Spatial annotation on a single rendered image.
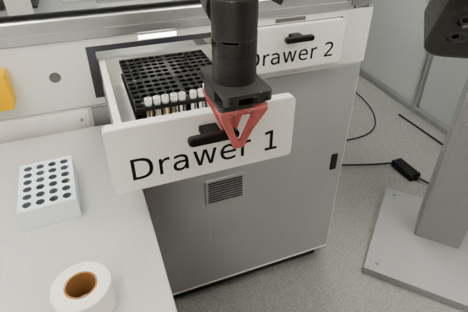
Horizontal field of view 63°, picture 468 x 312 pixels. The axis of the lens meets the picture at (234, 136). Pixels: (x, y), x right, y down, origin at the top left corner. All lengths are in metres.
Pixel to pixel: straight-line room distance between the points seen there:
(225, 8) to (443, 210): 1.32
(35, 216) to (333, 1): 0.78
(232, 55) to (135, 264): 0.31
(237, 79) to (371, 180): 1.57
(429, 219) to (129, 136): 1.32
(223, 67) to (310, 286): 1.14
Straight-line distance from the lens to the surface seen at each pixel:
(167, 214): 1.11
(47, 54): 0.85
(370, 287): 1.55
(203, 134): 0.53
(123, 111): 0.77
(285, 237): 1.39
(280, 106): 0.60
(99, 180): 0.73
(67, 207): 0.66
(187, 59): 0.81
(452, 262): 1.70
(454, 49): 0.18
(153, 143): 0.56
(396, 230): 1.72
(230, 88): 0.48
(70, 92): 0.88
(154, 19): 0.85
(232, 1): 0.45
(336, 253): 1.62
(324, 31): 0.99
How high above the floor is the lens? 1.20
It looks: 33 degrees down
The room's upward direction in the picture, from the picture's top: straight up
